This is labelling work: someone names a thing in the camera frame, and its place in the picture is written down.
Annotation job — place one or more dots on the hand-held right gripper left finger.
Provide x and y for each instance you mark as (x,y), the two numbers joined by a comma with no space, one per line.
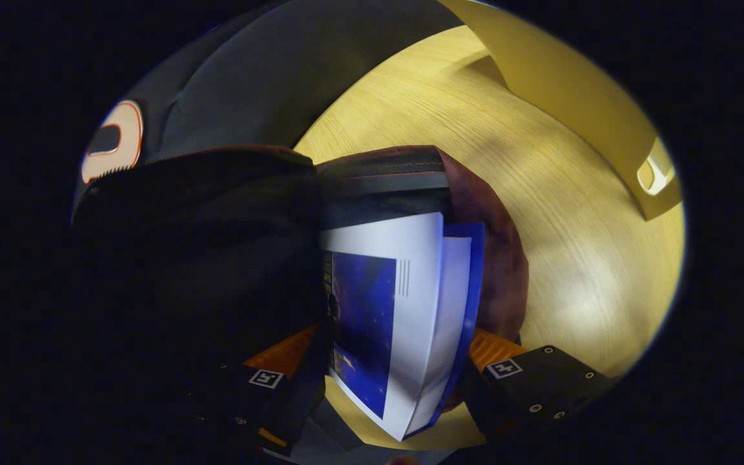
(230,400)

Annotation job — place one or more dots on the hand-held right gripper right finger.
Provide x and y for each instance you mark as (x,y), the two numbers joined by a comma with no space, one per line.
(540,387)

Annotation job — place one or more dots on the maroon schoolbag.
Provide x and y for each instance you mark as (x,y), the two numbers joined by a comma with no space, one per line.
(501,258)

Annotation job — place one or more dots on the blue cover book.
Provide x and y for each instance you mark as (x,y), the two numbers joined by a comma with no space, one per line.
(417,310)

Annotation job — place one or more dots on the cream plastic bookshelf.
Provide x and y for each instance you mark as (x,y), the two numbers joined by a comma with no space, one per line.
(559,97)

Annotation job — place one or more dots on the black backdrop cloth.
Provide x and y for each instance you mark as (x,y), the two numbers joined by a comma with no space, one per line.
(268,77)

